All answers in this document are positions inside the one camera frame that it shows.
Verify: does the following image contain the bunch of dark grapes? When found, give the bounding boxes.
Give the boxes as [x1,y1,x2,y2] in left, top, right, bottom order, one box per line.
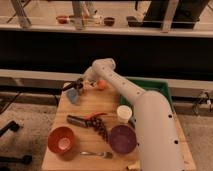
[92,117,108,141]

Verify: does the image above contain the orange ball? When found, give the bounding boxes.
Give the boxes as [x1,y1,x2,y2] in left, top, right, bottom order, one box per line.
[97,80,106,90]

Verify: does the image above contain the white paper cup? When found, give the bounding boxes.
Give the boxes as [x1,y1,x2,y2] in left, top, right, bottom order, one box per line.
[116,105,132,123]

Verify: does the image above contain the dark red bowl background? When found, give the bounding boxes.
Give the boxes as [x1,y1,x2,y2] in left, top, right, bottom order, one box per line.
[104,17,115,26]

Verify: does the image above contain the blue rectangular block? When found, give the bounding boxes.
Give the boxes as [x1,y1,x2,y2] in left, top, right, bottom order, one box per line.
[129,118,136,129]

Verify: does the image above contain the orange-handled pruning shears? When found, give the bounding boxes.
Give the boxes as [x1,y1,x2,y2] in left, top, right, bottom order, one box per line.
[66,113,101,128]

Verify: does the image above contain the silver fork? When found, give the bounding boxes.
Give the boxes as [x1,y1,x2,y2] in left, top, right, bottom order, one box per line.
[80,151,113,159]

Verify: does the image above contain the red-orange bowl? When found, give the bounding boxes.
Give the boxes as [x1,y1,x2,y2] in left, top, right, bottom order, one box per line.
[47,126,75,155]

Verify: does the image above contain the red bowl in background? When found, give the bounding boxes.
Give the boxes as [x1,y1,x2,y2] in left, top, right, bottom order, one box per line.
[56,15,68,24]

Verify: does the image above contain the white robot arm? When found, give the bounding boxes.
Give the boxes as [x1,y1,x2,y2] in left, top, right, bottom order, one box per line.
[83,58,185,171]

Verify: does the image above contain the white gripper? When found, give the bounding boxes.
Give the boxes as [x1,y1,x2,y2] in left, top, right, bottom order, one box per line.
[83,67,99,84]

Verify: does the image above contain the yellow banana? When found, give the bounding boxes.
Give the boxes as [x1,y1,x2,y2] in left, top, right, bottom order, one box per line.
[126,161,140,171]

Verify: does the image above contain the green plastic tray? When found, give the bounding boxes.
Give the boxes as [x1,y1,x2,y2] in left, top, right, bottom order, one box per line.
[129,78,174,110]

